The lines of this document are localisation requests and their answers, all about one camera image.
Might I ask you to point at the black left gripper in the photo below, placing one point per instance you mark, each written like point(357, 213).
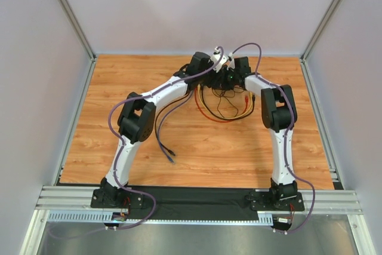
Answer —
point(213, 77)

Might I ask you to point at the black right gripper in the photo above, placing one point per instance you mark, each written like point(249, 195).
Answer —
point(228, 77)

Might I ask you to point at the black power adapter with cord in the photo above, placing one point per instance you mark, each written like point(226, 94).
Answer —
point(231, 105)

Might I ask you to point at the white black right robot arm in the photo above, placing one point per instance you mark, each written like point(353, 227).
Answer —
point(278, 114)

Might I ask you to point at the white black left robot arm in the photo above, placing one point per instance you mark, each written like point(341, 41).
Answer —
point(133, 120)

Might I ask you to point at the black cloth strip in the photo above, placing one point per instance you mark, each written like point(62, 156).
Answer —
point(186, 203)

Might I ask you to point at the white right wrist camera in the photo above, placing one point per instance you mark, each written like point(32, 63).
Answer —
point(231, 61)

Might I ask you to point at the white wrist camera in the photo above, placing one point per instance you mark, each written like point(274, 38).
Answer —
point(231, 61)
point(218, 59)

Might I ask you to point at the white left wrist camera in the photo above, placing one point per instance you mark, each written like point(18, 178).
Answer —
point(218, 59)

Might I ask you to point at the aluminium right frame post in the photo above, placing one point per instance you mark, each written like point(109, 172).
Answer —
point(324, 22)

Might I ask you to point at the aluminium frame post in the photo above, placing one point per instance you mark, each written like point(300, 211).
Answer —
point(324, 22)
point(67, 9)

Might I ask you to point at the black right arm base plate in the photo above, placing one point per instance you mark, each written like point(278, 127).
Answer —
point(265, 201)

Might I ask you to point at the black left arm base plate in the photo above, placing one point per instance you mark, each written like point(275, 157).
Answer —
point(137, 199)

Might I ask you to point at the aluminium left frame post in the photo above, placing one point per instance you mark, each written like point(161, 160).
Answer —
point(67, 9)

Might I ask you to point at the aluminium front frame rail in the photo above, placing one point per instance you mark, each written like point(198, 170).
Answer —
point(79, 198)

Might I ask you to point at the grey slotted cable duct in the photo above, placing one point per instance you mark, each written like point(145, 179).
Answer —
point(110, 218)

